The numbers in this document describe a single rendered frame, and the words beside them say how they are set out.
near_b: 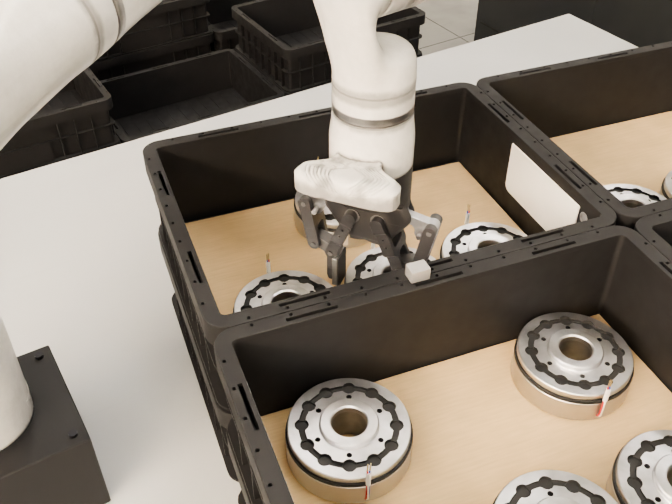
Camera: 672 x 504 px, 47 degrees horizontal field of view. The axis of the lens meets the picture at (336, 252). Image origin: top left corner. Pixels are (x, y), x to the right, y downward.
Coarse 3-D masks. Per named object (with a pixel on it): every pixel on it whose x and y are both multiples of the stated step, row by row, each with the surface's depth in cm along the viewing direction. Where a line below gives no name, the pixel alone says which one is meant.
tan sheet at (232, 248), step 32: (416, 192) 93; (448, 192) 93; (480, 192) 93; (192, 224) 89; (224, 224) 89; (256, 224) 89; (288, 224) 89; (448, 224) 89; (512, 224) 89; (224, 256) 84; (256, 256) 84; (288, 256) 84; (320, 256) 84; (352, 256) 84; (224, 288) 80
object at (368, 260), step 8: (376, 248) 80; (408, 248) 80; (360, 256) 79; (368, 256) 80; (376, 256) 80; (352, 264) 78; (360, 264) 78; (368, 264) 78; (376, 264) 78; (352, 272) 77; (360, 272) 78; (368, 272) 77; (352, 280) 76
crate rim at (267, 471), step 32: (512, 256) 69; (544, 256) 69; (640, 256) 70; (384, 288) 66; (416, 288) 66; (288, 320) 63; (320, 320) 63; (224, 352) 60; (224, 384) 59; (256, 416) 55; (256, 448) 53; (256, 480) 54
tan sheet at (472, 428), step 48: (384, 384) 70; (432, 384) 70; (480, 384) 70; (432, 432) 66; (480, 432) 66; (528, 432) 66; (576, 432) 66; (624, 432) 66; (288, 480) 63; (432, 480) 63; (480, 480) 63
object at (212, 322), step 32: (416, 96) 91; (480, 96) 91; (224, 128) 85; (256, 128) 86; (512, 128) 85; (160, 160) 81; (544, 160) 81; (160, 192) 76; (576, 192) 76; (576, 224) 72; (608, 224) 72; (448, 256) 69; (480, 256) 69; (192, 288) 66; (352, 288) 66; (224, 320) 63; (256, 320) 63
